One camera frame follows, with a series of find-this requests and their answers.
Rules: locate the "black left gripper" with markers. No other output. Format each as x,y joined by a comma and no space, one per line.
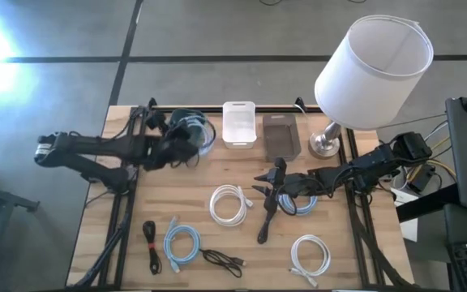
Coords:
164,154

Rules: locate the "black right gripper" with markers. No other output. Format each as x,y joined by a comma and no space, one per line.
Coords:
296,183

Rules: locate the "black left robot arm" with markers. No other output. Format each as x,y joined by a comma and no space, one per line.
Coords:
95,145

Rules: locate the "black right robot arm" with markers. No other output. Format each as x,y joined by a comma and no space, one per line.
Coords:
371,162

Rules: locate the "grey translucent plastic bin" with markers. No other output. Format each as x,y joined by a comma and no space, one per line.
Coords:
281,138

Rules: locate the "white plastic bin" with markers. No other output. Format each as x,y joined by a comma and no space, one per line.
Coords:
239,121

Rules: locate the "white paper sheet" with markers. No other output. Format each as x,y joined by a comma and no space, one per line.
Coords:
408,229

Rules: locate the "white lamp shade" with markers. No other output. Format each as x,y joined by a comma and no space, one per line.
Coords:
373,77

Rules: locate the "black power supply box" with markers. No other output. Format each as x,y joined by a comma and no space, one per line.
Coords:
422,178

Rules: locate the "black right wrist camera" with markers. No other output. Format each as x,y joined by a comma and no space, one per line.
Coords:
280,166

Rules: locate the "black frame crossbar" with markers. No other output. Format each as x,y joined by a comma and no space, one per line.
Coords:
201,108

